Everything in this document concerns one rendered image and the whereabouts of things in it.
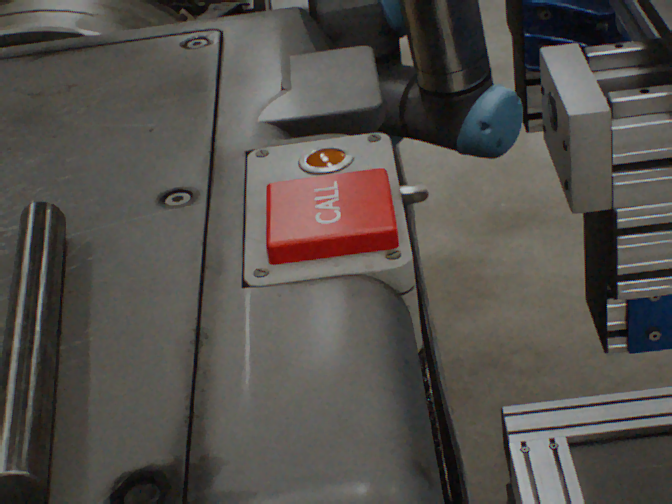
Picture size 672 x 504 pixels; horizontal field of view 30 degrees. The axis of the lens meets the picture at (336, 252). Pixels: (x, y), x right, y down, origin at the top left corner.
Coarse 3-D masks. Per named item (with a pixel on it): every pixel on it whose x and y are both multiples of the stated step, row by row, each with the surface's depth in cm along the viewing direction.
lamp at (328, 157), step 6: (324, 150) 65; (330, 150) 65; (336, 150) 65; (312, 156) 65; (318, 156) 65; (324, 156) 65; (330, 156) 65; (336, 156) 64; (342, 156) 65; (306, 162) 65; (312, 162) 64; (318, 162) 64; (324, 162) 64; (330, 162) 64; (336, 162) 64
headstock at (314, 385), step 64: (0, 64) 82; (64, 64) 81; (128, 64) 80; (192, 64) 78; (256, 64) 77; (0, 128) 74; (64, 128) 73; (128, 128) 71; (192, 128) 70; (256, 128) 69; (0, 192) 67; (64, 192) 66; (128, 192) 65; (192, 192) 64; (0, 256) 61; (64, 256) 60; (128, 256) 59; (192, 256) 59; (0, 320) 56; (64, 320) 55; (128, 320) 55; (192, 320) 54; (256, 320) 54; (320, 320) 53; (384, 320) 53; (64, 384) 51; (128, 384) 51; (192, 384) 50; (256, 384) 50; (320, 384) 49; (384, 384) 49; (64, 448) 48; (128, 448) 47; (192, 448) 47; (256, 448) 46; (320, 448) 46; (384, 448) 46
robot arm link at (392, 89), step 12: (384, 60) 132; (396, 60) 133; (384, 72) 132; (396, 72) 132; (408, 72) 131; (384, 84) 132; (396, 84) 131; (384, 96) 131; (396, 96) 130; (384, 108) 131; (396, 108) 130; (384, 120) 132; (396, 120) 131; (384, 132) 136; (396, 132) 133
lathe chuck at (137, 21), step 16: (16, 0) 98; (32, 0) 98; (48, 0) 98; (64, 0) 98; (80, 0) 98; (96, 0) 99; (112, 0) 100; (128, 0) 101; (0, 16) 96; (112, 16) 97; (128, 16) 98; (144, 16) 99; (160, 16) 101; (192, 16) 106
